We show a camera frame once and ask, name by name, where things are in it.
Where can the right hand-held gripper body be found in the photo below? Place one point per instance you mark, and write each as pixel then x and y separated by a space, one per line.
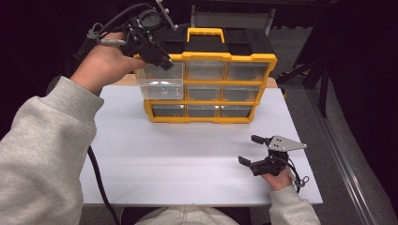
pixel 272 165

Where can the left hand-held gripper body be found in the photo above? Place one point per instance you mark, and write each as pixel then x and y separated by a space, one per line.
pixel 142 34

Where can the clear pulled-out plastic drawer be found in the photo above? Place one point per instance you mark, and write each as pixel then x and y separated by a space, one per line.
pixel 161 84

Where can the silver hex nut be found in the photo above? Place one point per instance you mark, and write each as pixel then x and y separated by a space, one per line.
pixel 163 91
pixel 177 91

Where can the yellow black drawer cabinet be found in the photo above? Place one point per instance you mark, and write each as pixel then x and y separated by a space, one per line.
pixel 203 56

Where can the person's right hand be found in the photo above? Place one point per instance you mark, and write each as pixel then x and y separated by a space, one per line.
pixel 278 181

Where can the person's left hand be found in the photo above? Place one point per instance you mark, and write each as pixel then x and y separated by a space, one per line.
pixel 103 65

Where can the set of clear closed drawers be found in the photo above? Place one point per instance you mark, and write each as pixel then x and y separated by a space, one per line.
pixel 241 72

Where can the person's torso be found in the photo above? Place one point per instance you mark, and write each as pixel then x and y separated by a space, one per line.
pixel 187 217

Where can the black tripod stand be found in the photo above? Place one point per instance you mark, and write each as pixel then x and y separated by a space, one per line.
pixel 316 78

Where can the metal floor rail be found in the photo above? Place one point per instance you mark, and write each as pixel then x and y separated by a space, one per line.
pixel 344 156

